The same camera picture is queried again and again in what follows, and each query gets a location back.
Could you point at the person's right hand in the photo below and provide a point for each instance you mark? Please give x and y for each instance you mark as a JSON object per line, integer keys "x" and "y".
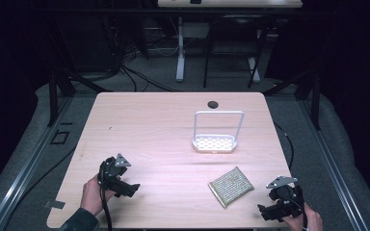
{"x": 305, "y": 222}

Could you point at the grey tape strip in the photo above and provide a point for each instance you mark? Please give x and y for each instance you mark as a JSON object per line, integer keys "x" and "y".
{"x": 54, "y": 204}

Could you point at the person's left hand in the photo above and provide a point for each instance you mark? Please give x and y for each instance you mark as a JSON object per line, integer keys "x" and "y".
{"x": 91, "y": 195}

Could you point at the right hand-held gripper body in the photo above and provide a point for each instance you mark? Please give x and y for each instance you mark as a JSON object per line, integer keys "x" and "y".
{"x": 289, "y": 197}

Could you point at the black chair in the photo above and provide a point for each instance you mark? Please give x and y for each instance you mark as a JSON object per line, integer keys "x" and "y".
{"x": 234, "y": 35}

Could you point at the black metal stand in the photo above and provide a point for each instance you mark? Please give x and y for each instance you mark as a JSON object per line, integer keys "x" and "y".
{"x": 308, "y": 93}
{"x": 61, "y": 86}

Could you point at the golden scouring pad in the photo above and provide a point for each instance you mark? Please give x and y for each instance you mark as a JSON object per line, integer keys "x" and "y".
{"x": 231, "y": 187}

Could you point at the white desk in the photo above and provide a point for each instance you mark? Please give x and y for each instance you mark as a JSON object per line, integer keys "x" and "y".
{"x": 231, "y": 3}

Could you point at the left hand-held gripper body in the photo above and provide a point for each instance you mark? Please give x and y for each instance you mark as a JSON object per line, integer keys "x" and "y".
{"x": 110, "y": 171}

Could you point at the aluminium floor rail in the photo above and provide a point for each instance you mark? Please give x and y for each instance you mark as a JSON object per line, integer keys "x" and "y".
{"x": 22, "y": 173}
{"x": 334, "y": 170}

